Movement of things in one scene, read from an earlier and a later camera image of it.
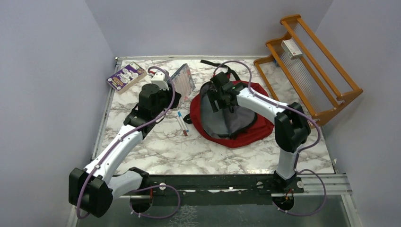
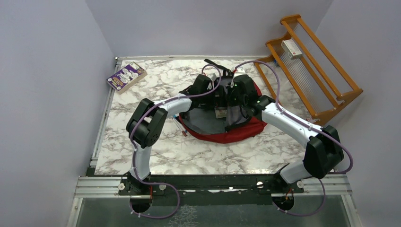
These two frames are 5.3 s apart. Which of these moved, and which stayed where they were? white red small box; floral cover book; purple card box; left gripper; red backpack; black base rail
Moved: red backpack; left gripper; floral cover book
Stayed: white red small box; purple card box; black base rail
